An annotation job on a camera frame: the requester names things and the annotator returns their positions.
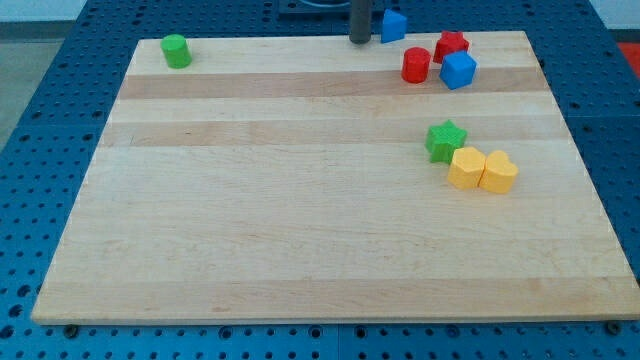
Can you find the yellow hexagon block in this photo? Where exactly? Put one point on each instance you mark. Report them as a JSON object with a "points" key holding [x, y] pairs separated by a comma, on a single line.
{"points": [[466, 168]]}

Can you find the blue triangle block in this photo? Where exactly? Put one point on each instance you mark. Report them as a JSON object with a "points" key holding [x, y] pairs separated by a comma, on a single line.
{"points": [[394, 26]]}

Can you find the green star block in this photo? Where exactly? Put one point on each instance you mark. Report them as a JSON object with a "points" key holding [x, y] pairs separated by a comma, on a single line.
{"points": [[443, 140]]}

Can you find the red cylinder block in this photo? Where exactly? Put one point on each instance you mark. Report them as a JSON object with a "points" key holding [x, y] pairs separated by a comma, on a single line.
{"points": [[415, 67]]}

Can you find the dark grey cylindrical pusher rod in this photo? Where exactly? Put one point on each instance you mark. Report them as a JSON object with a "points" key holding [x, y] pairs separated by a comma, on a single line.
{"points": [[360, 21]]}

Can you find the blue cube block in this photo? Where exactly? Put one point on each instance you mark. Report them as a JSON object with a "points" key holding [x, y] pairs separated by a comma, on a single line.
{"points": [[457, 70]]}

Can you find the light wooden board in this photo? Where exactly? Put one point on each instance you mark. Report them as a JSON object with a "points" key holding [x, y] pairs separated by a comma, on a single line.
{"points": [[286, 180]]}

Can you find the yellow heart block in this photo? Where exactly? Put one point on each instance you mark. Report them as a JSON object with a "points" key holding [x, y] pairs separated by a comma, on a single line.
{"points": [[499, 174]]}

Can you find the green cylinder block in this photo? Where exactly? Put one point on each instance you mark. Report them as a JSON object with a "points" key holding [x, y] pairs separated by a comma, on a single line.
{"points": [[176, 51]]}

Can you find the red star block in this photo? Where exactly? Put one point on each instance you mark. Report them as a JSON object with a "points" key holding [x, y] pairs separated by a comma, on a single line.
{"points": [[449, 42]]}

